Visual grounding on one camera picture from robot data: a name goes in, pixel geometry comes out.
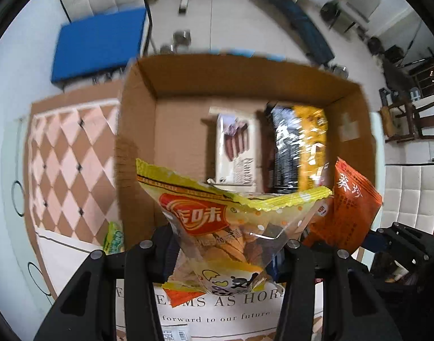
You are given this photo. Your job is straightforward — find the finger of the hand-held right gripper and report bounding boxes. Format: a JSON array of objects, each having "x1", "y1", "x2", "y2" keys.
[{"x1": 366, "y1": 222, "x2": 434, "y2": 267}]

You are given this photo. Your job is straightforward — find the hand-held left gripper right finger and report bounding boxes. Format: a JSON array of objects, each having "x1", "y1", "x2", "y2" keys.
[{"x1": 270, "y1": 240, "x2": 404, "y2": 341}]

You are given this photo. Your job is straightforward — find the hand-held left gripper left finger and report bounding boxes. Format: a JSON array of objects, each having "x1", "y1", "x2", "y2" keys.
[{"x1": 32, "y1": 225, "x2": 182, "y2": 341}]

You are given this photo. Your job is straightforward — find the yellow snack packet red logo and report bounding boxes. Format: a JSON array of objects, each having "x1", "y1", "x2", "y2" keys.
[{"x1": 136, "y1": 159, "x2": 333, "y2": 295}]

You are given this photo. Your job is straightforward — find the orange snack packet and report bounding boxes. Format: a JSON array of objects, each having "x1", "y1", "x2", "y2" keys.
[{"x1": 302, "y1": 157, "x2": 383, "y2": 256}]

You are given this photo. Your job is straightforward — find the cardboard box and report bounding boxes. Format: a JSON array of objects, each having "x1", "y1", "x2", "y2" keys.
[{"x1": 114, "y1": 54, "x2": 379, "y2": 256}]

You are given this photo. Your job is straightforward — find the green snack packet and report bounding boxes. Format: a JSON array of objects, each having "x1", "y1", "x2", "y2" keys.
[{"x1": 102, "y1": 221, "x2": 125, "y2": 254}]

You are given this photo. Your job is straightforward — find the white wafer box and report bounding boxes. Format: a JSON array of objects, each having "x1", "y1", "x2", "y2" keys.
[{"x1": 203, "y1": 112, "x2": 258, "y2": 192}]

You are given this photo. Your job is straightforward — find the black and yellow snack packet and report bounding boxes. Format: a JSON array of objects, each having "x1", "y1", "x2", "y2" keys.
[{"x1": 265, "y1": 104, "x2": 329, "y2": 194}]

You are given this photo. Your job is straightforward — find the dark wooden chair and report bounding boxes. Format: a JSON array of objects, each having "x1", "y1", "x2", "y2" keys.
[{"x1": 378, "y1": 97, "x2": 434, "y2": 144}]

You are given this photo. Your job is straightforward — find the checkered printed tablecloth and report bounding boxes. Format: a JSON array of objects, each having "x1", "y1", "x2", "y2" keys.
[{"x1": 27, "y1": 78, "x2": 363, "y2": 341}]

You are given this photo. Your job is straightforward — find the chrome dumbbell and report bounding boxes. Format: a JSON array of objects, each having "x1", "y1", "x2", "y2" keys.
[
  {"x1": 328, "y1": 63, "x2": 349, "y2": 78},
  {"x1": 160, "y1": 30, "x2": 192, "y2": 54}
]

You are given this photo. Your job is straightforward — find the dark sit-up bench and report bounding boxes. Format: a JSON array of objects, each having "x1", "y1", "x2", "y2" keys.
[{"x1": 256, "y1": 0, "x2": 335, "y2": 65}]

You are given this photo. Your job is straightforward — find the black weight plate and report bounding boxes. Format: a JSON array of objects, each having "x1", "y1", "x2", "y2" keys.
[{"x1": 321, "y1": 2, "x2": 342, "y2": 22}]

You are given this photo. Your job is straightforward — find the grey chair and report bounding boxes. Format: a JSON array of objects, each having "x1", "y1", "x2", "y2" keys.
[{"x1": 330, "y1": 0, "x2": 381, "y2": 34}]

